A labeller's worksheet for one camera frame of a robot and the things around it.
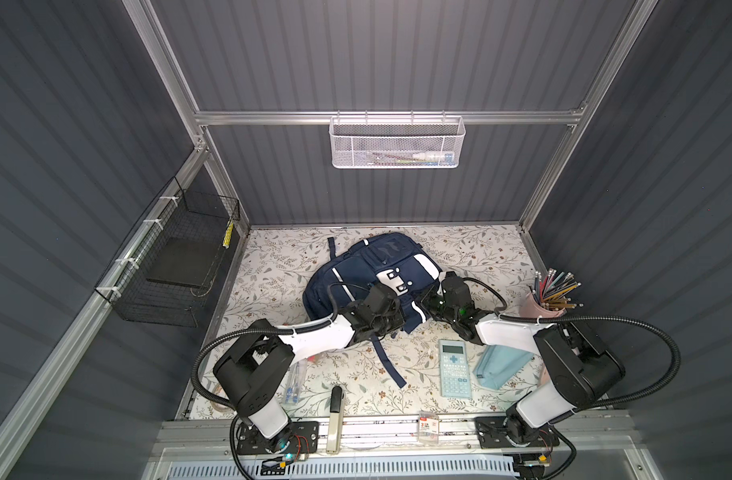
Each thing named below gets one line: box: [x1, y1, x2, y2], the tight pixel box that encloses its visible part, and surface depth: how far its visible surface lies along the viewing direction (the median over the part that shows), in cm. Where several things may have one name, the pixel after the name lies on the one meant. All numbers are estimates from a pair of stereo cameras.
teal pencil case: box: [472, 344, 534, 390], surface depth 82 cm
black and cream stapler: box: [326, 385, 343, 455], surface depth 74 cm
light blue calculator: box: [438, 339, 472, 398], surface depth 84 cm
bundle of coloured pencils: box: [529, 268, 584, 311], surface depth 88 cm
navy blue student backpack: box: [302, 233, 442, 388], surface depth 95 cm
